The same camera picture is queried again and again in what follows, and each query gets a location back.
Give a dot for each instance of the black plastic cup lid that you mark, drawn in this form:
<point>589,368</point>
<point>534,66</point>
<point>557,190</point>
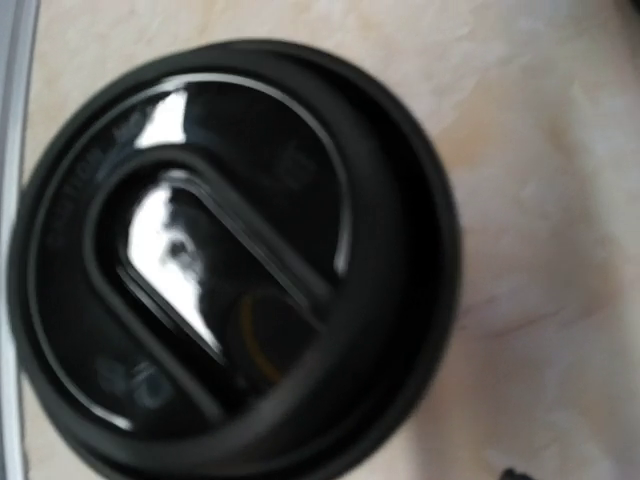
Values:
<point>239,261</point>

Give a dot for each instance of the aluminium front rail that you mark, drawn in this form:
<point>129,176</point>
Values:
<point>18,29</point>

